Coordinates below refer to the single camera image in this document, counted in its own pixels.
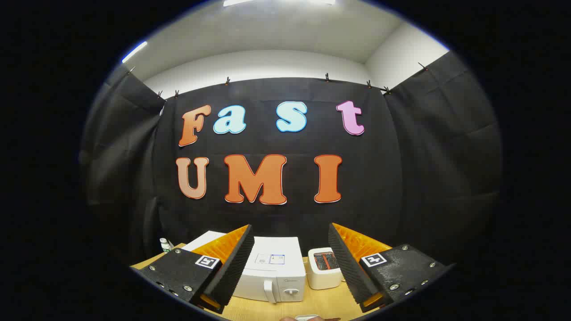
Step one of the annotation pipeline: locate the cream white toaster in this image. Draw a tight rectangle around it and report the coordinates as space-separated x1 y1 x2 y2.
307 247 344 290

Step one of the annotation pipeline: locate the black backdrop cloth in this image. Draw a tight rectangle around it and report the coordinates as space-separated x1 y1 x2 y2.
80 51 502 270

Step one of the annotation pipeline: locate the row of black cloth clips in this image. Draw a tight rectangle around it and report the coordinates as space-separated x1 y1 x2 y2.
127 62 430 99

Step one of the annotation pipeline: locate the white microwave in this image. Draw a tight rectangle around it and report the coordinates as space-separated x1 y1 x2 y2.
183 230 307 304

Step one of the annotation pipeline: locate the ceiling light strip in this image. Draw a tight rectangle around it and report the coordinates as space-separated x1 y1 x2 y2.
223 0 336 7
121 41 148 63

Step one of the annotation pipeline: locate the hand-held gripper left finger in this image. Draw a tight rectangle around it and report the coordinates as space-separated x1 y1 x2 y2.
130 224 255 314

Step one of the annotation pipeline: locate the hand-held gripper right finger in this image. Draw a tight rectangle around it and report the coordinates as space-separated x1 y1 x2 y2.
328 222 455 313

